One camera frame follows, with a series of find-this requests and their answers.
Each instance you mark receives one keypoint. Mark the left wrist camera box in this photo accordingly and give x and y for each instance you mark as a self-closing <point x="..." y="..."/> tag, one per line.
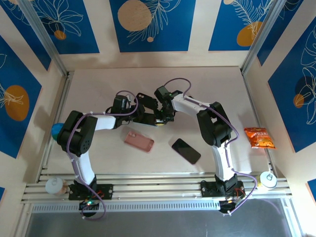
<point x="129" y="95"/>

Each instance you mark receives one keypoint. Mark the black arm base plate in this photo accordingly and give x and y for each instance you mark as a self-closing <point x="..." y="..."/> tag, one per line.
<point x="207" y="190"/>
<point x="106" y="191"/>

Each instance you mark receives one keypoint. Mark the pink phone case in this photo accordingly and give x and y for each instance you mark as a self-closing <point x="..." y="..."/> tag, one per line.
<point x="139" y="142"/>

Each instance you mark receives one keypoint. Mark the aluminium corner post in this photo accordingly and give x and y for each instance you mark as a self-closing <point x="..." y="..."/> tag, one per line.
<point x="260" y="37"/>
<point x="51" y="47"/>

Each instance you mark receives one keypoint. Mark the aluminium frame rails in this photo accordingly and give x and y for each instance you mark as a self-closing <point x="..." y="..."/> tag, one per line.
<point x="158" y="190"/>

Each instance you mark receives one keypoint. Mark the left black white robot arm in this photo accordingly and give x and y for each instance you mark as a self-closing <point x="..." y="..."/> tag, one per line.
<point x="76" y="133"/>

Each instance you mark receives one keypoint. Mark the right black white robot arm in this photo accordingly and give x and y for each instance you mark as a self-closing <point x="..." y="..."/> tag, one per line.
<point x="217" y="123"/>

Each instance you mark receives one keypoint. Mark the black phone case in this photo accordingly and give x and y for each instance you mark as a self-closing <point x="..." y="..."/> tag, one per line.
<point x="148" y="100"/>

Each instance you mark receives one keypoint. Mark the black controller board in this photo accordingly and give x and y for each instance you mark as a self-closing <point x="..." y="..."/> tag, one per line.
<point x="228" y="207"/>
<point x="89" y="206"/>

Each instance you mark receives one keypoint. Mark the orange snack bag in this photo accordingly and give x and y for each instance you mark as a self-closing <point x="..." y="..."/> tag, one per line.
<point x="260" y="138"/>

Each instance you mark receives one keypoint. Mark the aluminium side rail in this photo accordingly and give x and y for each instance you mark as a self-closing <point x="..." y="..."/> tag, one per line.
<point x="64" y="91"/>
<point x="247" y="86"/>

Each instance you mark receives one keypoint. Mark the blue floral wall poster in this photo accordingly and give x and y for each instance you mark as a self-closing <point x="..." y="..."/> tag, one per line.
<point x="291" y="14"/>
<point x="158" y="37"/>
<point x="74" y="37"/>
<point x="291" y="111"/>
<point x="227" y="24"/>
<point x="24" y="27"/>
<point x="14" y="74"/>

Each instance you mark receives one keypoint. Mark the white lidded can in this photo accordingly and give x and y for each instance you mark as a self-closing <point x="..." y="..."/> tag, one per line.
<point x="54" y="185"/>
<point x="269" y="180"/>

